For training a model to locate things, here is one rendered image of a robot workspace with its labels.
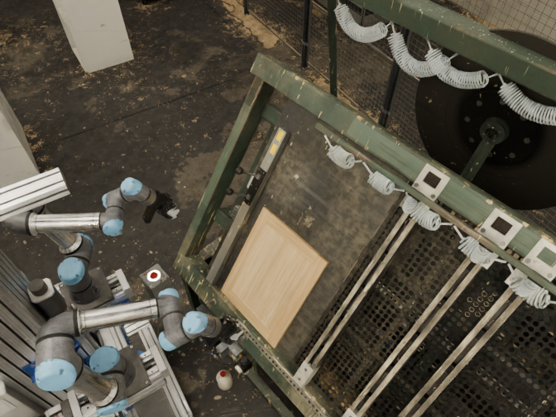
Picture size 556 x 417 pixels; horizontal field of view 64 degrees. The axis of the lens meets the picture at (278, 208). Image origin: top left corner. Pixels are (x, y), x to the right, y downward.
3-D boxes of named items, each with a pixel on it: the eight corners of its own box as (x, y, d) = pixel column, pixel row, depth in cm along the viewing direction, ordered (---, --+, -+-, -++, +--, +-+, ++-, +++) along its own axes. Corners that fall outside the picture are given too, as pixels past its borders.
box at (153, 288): (146, 290, 258) (138, 275, 244) (163, 278, 263) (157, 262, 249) (157, 304, 252) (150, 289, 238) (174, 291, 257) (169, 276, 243)
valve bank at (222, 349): (184, 327, 263) (177, 309, 244) (203, 312, 269) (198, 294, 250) (237, 391, 240) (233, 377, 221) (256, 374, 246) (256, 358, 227)
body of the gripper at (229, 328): (243, 331, 173) (228, 327, 163) (227, 345, 173) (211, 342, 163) (233, 315, 177) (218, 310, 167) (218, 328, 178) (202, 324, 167)
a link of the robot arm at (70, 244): (72, 272, 222) (-7, 208, 179) (77, 247, 231) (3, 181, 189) (94, 267, 220) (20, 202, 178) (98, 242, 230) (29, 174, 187)
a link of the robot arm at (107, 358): (124, 350, 196) (116, 338, 186) (128, 380, 188) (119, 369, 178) (97, 359, 194) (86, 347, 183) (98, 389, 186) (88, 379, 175)
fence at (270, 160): (210, 276, 249) (205, 278, 246) (284, 127, 211) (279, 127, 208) (216, 282, 247) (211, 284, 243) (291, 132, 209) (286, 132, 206)
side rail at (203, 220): (193, 247, 265) (178, 250, 256) (270, 77, 221) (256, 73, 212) (198, 254, 262) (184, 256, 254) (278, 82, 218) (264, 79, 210)
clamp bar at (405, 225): (297, 370, 217) (267, 389, 198) (436, 163, 169) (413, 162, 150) (312, 385, 212) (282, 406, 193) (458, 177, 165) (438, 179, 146)
